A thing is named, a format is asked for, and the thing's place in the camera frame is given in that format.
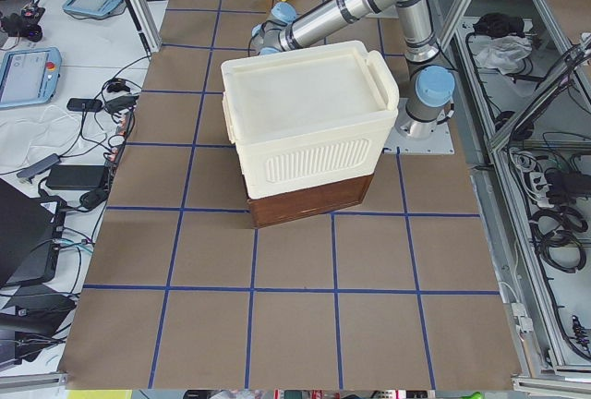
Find brown wooden drawer cabinet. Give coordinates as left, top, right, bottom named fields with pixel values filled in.
left=247, top=174, right=374, bottom=228

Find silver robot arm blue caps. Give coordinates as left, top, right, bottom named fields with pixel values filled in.
left=250, top=0, right=455, bottom=140

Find cream plastic storage box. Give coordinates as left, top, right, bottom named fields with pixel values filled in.
left=221, top=41, right=400, bottom=200

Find black phone device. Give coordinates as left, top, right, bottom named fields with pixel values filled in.
left=66, top=98, right=103, bottom=113

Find black power adapter brick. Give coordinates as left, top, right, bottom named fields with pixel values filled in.
left=45, top=164, right=106, bottom=190

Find crumpled white cloth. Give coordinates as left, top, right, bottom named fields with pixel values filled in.
left=475, top=35, right=532, bottom=75

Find black cloth bundle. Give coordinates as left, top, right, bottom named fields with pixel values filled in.
left=473, top=13, right=525, bottom=39

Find grey usb hub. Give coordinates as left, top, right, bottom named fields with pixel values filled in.
left=17, top=153, right=61, bottom=181

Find black laptop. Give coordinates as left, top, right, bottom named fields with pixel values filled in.
left=1, top=181, right=66, bottom=288

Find blue teach pendant lower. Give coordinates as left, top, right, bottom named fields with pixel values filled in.
left=1, top=47, right=62, bottom=109

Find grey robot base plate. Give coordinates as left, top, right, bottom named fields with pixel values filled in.
left=383, top=122, right=455, bottom=155

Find aluminium frame post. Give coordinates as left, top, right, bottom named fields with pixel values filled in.
left=124, top=0, right=162, bottom=58

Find coiled black cables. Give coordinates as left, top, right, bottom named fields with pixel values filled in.
left=528, top=207, right=587, bottom=275

